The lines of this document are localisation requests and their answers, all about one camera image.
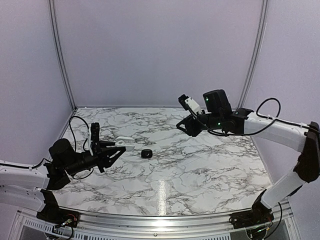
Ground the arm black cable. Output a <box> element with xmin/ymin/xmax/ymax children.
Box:
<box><xmin>191</xmin><ymin>97</ymin><xmax>282</xmax><ymax>137</ymax></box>
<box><xmin>68</xmin><ymin>115</ymin><xmax>95</xmax><ymax>180</ymax></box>

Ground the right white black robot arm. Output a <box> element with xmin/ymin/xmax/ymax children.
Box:
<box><xmin>176</xmin><ymin>89</ymin><xmax>320</xmax><ymax>224</ymax></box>

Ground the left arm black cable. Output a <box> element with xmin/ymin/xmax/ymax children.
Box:
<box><xmin>68</xmin><ymin>115</ymin><xmax>95</xmax><ymax>180</ymax></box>

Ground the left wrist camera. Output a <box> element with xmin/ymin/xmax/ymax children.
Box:
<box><xmin>87</xmin><ymin>122</ymin><xmax>100</xmax><ymax>156</ymax></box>

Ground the white earbud charging case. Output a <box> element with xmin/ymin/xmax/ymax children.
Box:
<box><xmin>115</xmin><ymin>136</ymin><xmax>135</xmax><ymax>152</ymax></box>

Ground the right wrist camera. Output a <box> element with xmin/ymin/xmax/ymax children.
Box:
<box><xmin>178</xmin><ymin>94</ymin><xmax>203</xmax><ymax>115</ymax></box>

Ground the black earbud charging case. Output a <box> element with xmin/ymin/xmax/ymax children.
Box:
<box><xmin>140</xmin><ymin>149</ymin><xmax>153</xmax><ymax>159</ymax></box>

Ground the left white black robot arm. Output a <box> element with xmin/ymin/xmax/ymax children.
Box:
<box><xmin>0</xmin><ymin>138</ymin><xmax>127</xmax><ymax>223</ymax></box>

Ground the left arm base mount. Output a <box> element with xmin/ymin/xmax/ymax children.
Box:
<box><xmin>36</xmin><ymin>207</ymin><xmax>80</xmax><ymax>228</ymax></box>

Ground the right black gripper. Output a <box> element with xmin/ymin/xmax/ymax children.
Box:
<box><xmin>176</xmin><ymin>112</ymin><xmax>223</xmax><ymax>137</ymax></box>

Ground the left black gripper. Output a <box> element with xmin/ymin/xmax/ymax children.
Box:
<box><xmin>64</xmin><ymin>140</ymin><xmax>126</xmax><ymax>176</ymax></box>

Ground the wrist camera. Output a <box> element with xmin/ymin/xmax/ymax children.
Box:
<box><xmin>178</xmin><ymin>94</ymin><xmax>203</xmax><ymax>115</ymax></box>
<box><xmin>87</xmin><ymin>122</ymin><xmax>100</xmax><ymax>156</ymax></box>

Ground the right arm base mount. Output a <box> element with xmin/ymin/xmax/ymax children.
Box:
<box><xmin>229</xmin><ymin>210</ymin><xmax>275</xmax><ymax>229</ymax></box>

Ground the front aluminium rail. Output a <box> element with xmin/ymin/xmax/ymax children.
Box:
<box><xmin>14</xmin><ymin>204</ymin><xmax>298</xmax><ymax>240</ymax></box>

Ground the right aluminium frame post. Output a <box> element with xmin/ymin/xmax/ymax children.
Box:
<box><xmin>237</xmin><ymin>0</ymin><xmax>270</xmax><ymax>109</ymax></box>

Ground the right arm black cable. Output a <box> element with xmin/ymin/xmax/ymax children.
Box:
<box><xmin>191</xmin><ymin>97</ymin><xmax>282</xmax><ymax>137</ymax></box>

